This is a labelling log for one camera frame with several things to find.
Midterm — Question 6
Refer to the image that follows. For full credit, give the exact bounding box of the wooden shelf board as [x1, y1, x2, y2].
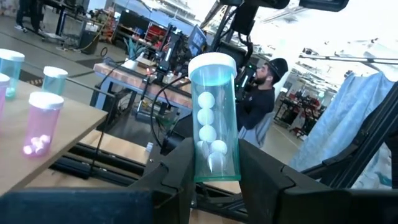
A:
[0, 79, 108, 195]

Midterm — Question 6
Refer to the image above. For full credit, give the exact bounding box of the thin black cable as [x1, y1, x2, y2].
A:
[150, 76, 187, 149]

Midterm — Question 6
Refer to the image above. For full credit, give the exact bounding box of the person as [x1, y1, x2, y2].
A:
[14, 0, 43, 34]
[236, 57, 289, 149]

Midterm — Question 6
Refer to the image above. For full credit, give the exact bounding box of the red storage shelf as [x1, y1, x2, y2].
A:
[144, 21, 168, 48]

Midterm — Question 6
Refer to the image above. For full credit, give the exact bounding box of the light blue cloth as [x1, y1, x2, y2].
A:
[289, 71, 396, 190]

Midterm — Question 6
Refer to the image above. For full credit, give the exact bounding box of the purple medicine bottle white cap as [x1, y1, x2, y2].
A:
[22, 91, 65, 157]
[0, 73, 11, 125]

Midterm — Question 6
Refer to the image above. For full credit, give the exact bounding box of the dark screen with blue display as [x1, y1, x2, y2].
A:
[187, 24, 208, 57]

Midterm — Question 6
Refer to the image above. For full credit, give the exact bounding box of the wooden top workbench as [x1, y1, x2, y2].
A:
[92, 62, 193, 110]

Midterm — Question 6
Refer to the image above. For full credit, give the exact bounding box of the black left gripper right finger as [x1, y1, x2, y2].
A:
[238, 139, 398, 224]

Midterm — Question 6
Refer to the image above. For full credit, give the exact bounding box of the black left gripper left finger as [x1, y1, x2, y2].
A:
[129, 138, 196, 224]

